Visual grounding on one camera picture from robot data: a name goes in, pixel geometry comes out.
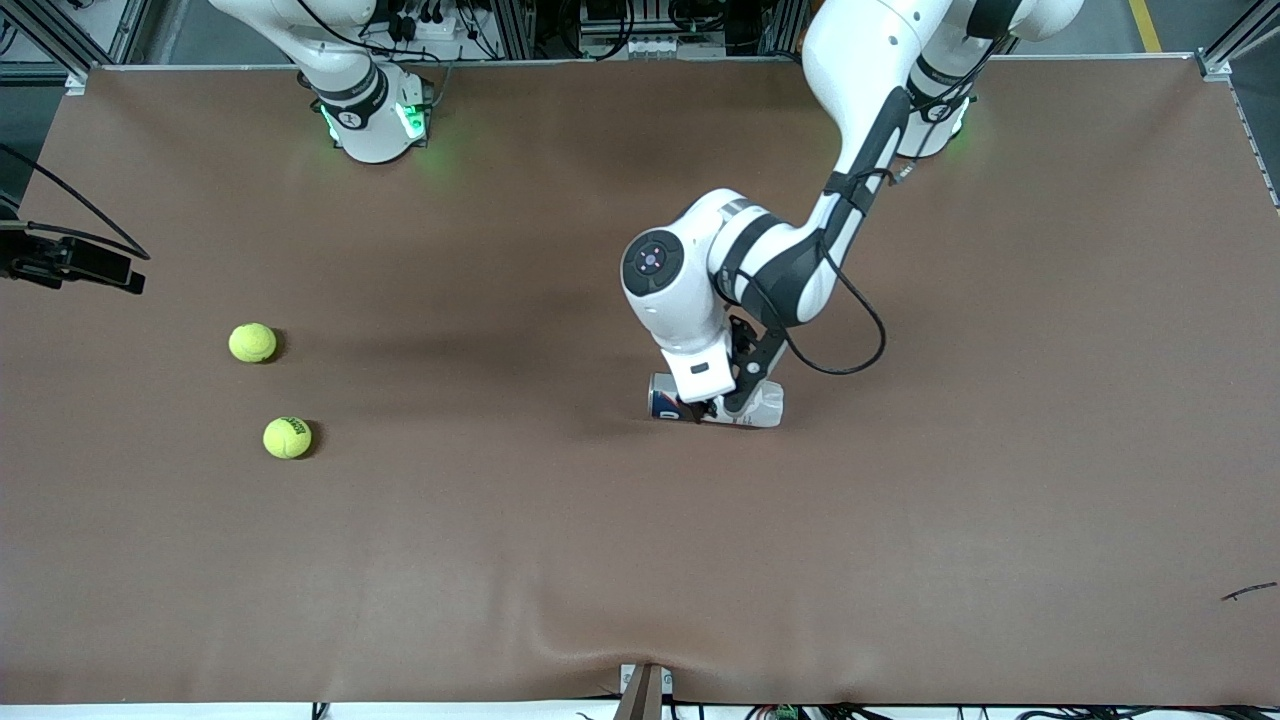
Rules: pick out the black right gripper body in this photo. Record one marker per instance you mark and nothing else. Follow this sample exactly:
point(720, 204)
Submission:
point(38, 262)

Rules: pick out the clear printed tennis ball can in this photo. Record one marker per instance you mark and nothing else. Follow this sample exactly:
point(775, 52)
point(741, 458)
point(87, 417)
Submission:
point(662, 390)

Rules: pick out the yellow tennis ball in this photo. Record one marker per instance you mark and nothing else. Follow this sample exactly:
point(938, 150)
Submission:
point(287, 437)
point(252, 342)

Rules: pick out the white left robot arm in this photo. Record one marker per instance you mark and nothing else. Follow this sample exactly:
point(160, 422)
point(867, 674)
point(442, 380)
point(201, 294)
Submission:
point(860, 60)

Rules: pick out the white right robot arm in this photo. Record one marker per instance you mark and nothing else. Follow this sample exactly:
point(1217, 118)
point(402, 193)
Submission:
point(370, 130)

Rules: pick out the brown table cover mat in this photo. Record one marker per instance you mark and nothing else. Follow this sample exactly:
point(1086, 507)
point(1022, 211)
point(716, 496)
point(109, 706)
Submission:
point(640, 550)

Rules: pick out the green terminal connector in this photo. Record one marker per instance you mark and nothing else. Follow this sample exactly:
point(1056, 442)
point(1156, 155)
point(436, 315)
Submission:
point(785, 713)

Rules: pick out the white terminal block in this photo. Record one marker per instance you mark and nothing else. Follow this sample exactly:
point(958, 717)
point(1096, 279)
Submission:
point(650, 46)

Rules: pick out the white power strip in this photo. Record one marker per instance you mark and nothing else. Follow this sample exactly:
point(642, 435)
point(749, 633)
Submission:
point(445, 30)

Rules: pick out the aluminium frame corner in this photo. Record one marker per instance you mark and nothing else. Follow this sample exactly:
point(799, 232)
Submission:
point(50, 40)
point(1212, 68)

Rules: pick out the metal table edge bracket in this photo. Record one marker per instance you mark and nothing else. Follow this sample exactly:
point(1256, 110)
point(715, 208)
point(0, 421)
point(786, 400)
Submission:
point(645, 695)

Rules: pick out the aluminium frame post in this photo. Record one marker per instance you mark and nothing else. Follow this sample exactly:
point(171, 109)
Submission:
point(512, 30)
point(783, 28)

